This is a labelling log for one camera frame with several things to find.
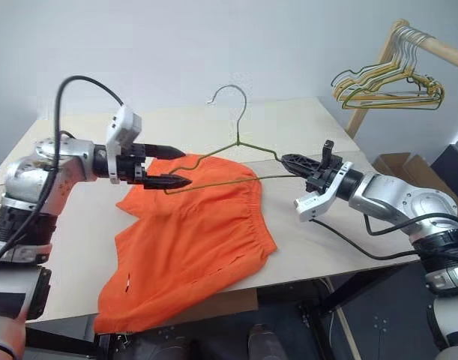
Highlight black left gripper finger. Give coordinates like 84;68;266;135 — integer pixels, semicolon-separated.
144;143;187;161
143;172;193;191

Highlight thin wooden slat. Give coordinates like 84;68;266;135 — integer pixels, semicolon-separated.
335;299;367;360

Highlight orange shorts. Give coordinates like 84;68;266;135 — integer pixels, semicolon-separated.
93;152;278;335

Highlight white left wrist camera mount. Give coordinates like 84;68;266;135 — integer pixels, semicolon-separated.
105;104;143;185

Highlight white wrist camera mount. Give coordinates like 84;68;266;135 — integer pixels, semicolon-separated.
294;161;354;223
105;104;143;185

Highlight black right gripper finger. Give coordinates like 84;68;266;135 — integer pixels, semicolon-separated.
280;152;322;182

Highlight bunch of wire hangers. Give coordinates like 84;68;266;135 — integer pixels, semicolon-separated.
331;22;445;112

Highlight black rounded shape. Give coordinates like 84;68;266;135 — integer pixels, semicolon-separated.
129;325;202;360

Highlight white wire hanger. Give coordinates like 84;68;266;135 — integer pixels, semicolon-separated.
339;25;439;102

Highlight flat cardboard piece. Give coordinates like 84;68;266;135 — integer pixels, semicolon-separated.
217;288;260;318

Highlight wooden rack upright beam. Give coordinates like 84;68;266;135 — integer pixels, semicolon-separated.
344;20;402;138

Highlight black panel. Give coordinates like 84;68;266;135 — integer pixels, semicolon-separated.
430;127;458;217

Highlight open cardboard box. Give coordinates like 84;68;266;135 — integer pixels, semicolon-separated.
370;151;458;213

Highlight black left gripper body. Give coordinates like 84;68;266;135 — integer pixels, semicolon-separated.
115;143;149;185

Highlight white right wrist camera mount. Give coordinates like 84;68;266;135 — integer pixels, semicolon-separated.
294;161;354;223

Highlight olive green wire hanger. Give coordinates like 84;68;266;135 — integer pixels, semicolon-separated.
163;84;312;196

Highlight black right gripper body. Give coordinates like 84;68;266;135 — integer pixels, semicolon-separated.
305;140;344;194

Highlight dark grey rounded shape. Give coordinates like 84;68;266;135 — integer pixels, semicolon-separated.
248;323;286;360

